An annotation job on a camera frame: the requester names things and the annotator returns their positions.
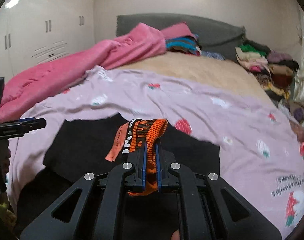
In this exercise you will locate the beige mattress sheet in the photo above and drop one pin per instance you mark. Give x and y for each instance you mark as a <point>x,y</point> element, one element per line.
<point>225,75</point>

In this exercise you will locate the white wardrobe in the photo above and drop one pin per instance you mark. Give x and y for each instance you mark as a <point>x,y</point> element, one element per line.
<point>39,31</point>

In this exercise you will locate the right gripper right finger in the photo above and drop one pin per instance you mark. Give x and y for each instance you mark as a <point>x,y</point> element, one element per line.
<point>208,207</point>

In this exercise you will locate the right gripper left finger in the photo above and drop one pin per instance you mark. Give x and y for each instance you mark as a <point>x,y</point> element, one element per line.
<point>90,208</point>

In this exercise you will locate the bag with purple clothes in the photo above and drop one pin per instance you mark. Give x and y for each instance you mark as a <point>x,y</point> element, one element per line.
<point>294,111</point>

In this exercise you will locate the pink fleece blanket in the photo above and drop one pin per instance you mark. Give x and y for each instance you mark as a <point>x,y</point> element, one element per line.
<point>37,83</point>

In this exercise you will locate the grey quilted headboard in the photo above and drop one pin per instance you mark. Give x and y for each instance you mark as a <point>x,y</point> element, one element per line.
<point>213,36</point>

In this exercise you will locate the left hand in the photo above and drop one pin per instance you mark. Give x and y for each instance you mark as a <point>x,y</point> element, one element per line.
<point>5,155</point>

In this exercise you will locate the pile of folded clothes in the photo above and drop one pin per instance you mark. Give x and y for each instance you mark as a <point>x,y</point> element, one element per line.
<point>274,71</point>

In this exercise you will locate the striped folded clothes stack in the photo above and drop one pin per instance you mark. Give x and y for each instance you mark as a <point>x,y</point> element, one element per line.
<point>187,45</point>

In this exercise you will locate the right hand thumb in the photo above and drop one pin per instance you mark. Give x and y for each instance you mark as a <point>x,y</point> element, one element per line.
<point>175,235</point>

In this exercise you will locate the lilac strawberry print quilt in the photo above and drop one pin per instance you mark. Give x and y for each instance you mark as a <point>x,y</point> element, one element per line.
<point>259,153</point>

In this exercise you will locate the black long-sleeve sweater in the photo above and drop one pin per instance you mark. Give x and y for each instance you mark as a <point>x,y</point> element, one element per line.
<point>100,145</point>

